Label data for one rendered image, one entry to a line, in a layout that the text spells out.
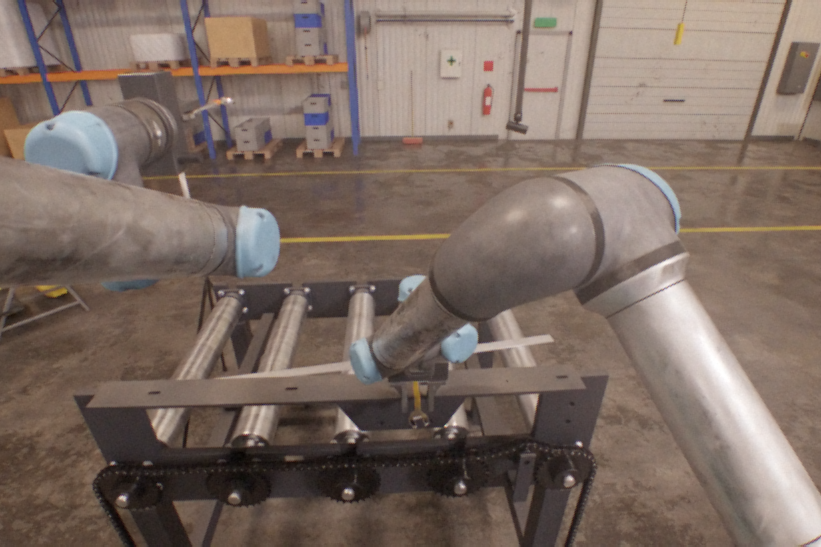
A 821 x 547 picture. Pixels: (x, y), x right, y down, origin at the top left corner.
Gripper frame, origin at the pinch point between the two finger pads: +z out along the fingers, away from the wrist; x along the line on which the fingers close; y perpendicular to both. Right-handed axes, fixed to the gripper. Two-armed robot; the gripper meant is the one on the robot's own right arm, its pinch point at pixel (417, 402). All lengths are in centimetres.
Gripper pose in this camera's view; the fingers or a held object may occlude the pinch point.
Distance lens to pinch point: 104.0
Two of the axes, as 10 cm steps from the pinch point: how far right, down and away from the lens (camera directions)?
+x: -10.0, 0.3, -0.5
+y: -0.6, -4.7, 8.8
